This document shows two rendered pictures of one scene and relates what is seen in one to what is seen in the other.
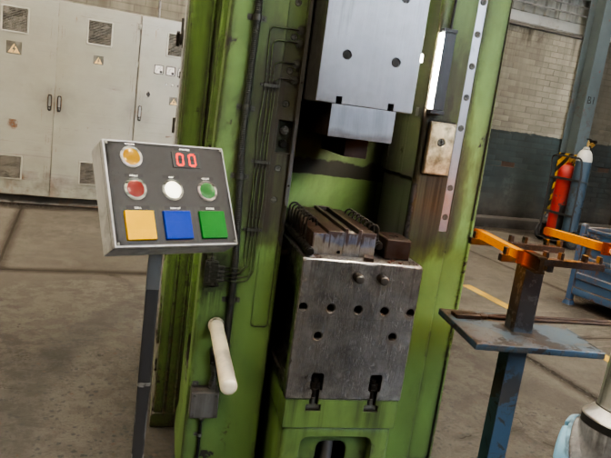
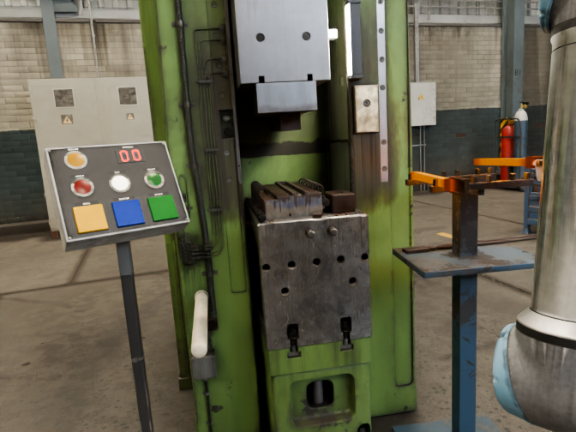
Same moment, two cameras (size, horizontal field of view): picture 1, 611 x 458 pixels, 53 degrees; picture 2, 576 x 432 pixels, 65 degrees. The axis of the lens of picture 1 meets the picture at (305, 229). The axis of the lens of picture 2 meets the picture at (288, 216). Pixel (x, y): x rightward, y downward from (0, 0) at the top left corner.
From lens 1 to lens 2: 0.40 m
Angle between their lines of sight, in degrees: 5
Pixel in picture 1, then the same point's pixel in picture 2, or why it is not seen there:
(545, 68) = (477, 55)
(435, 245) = (381, 195)
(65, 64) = (106, 124)
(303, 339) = (272, 296)
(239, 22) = (165, 31)
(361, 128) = (287, 101)
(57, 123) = not seen: hidden behind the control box
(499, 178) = (456, 147)
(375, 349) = (339, 294)
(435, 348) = (399, 285)
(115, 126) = not seen: hidden behind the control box
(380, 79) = (295, 54)
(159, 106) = not seen: hidden behind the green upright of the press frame
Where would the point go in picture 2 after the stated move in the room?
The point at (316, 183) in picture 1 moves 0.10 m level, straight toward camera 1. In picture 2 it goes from (274, 163) to (272, 165)
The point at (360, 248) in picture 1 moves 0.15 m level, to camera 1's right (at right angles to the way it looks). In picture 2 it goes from (309, 207) to (353, 206)
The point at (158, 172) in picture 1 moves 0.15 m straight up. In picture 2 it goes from (104, 170) to (97, 116)
